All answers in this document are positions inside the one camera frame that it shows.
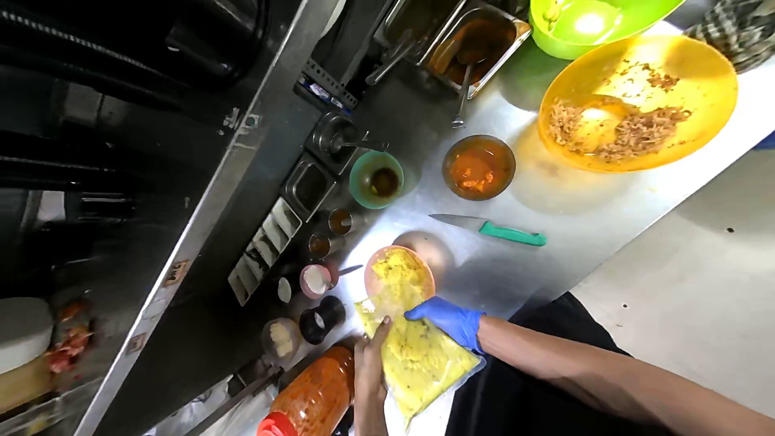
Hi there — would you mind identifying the pile of red meat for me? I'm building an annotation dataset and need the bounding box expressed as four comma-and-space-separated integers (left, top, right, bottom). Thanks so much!
45, 300, 94, 374

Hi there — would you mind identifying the lime green bowl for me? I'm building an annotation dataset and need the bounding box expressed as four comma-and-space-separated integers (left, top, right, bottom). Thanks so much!
529, 0, 687, 61

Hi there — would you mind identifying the square steel container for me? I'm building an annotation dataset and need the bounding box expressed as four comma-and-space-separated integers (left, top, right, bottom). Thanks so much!
283, 151, 337, 222

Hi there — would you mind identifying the round steel pot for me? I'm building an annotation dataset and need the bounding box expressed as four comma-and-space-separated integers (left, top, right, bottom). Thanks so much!
306, 111, 361, 175

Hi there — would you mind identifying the knife with green handle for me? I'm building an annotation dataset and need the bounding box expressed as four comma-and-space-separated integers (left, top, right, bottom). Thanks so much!
429, 214, 547, 247

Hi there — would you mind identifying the pink bowl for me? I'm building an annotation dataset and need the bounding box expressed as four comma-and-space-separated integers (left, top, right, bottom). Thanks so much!
364, 245, 436, 306

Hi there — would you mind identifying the steel ladle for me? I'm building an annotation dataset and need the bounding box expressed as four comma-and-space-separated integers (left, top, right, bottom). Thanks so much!
365, 38, 421, 86
452, 44, 485, 129

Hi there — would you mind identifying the person's right forearm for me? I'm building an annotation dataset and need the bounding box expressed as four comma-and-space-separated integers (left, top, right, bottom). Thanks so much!
478, 315, 775, 436

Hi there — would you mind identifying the large yellow bowl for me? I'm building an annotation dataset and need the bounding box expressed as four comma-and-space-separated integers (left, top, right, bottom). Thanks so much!
538, 34, 739, 174

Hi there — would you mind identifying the translucent green bowl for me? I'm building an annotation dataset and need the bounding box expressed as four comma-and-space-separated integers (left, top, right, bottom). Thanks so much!
349, 151, 404, 210

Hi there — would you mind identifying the dark-handled ladle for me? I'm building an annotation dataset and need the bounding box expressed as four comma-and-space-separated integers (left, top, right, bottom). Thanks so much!
331, 131, 390, 153

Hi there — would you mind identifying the checkered cloth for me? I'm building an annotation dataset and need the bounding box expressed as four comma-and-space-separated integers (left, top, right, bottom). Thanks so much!
684, 0, 775, 74

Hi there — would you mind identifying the jar of orange sauce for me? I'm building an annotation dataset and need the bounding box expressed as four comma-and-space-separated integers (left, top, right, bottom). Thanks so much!
257, 346, 356, 436

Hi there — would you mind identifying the white compartment tray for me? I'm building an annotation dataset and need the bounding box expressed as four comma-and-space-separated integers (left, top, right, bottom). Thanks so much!
228, 196, 303, 307

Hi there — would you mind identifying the person's left forearm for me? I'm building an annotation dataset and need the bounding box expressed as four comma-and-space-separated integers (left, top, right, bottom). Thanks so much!
354, 401, 388, 436

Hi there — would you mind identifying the pink cup of white powder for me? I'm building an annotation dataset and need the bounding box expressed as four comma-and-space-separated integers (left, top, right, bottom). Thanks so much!
299, 263, 340, 300

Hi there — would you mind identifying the perforated metal rail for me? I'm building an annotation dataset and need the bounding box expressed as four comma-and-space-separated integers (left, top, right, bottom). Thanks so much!
302, 57, 360, 110

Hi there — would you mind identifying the person's left hand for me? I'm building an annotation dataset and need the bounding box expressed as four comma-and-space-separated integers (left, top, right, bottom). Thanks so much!
353, 316, 393, 405

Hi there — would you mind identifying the black cylindrical container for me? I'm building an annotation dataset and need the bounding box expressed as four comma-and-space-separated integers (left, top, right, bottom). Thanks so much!
299, 296, 346, 346

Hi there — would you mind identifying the large white round container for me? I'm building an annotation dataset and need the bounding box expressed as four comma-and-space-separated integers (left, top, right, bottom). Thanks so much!
0, 297, 55, 376

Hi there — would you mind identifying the brown shredded food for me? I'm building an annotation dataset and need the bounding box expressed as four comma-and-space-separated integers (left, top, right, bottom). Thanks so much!
548, 61, 692, 163

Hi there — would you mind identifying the small steel cup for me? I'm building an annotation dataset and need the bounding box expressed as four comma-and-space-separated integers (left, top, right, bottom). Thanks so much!
328, 208, 354, 236
308, 233, 344, 259

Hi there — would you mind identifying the rectangular steel pan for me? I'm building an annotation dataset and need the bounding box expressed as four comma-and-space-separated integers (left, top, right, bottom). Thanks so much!
374, 0, 467, 65

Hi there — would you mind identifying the clear bag of yellow food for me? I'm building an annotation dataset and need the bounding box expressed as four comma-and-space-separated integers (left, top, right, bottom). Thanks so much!
354, 285, 487, 431

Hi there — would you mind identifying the person's right hand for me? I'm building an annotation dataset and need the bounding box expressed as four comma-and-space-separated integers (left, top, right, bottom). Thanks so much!
404, 296, 487, 355

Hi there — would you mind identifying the yellow mashed food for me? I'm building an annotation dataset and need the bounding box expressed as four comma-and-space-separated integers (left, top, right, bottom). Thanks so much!
371, 248, 427, 304

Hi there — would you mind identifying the steel shelf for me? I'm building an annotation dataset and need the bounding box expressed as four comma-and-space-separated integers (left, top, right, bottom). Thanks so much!
73, 0, 340, 436

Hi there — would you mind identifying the bowl of pale pieces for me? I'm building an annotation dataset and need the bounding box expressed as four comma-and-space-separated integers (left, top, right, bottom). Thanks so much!
262, 318, 302, 363

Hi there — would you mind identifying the person's body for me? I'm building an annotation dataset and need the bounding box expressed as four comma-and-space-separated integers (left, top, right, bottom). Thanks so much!
445, 292, 676, 436

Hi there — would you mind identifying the bowl of orange sauce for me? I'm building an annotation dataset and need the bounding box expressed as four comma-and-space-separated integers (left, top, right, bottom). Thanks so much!
442, 134, 517, 202

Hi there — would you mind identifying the steel pan of brown sauce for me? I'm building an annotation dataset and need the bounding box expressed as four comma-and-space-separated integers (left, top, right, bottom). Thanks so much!
418, 1, 533, 99

